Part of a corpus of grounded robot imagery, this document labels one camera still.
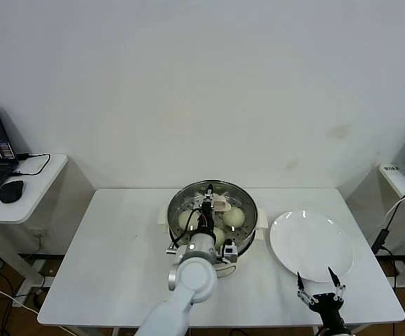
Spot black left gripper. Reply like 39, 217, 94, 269
197, 184, 220, 241

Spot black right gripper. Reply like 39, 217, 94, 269
295, 266, 350, 336

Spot glass lid with cream handle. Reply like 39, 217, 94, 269
168, 179, 259, 255

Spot white steamed baozi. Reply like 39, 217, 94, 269
213, 227, 226, 250
222, 206, 247, 228
178, 209, 201, 232

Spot stainless steel steamer basket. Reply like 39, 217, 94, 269
158, 178, 269, 262

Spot white round plate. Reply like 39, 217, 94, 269
269, 209, 355, 283

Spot cream electric cooker base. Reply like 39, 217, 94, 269
157, 206, 269, 279

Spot white side table with label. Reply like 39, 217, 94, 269
378, 162, 405, 306

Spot white side table with mouse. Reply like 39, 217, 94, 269
0, 153, 97, 298

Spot black computer mouse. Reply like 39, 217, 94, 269
0, 179, 25, 204

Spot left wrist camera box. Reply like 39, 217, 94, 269
222, 239, 241, 263

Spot black power adapter with cable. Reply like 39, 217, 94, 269
370, 190, 405, 256

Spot black laptop cable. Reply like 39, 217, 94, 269
12, 152, 52, 176

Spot white floor cable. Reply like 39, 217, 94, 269
0, 275, 41, 314

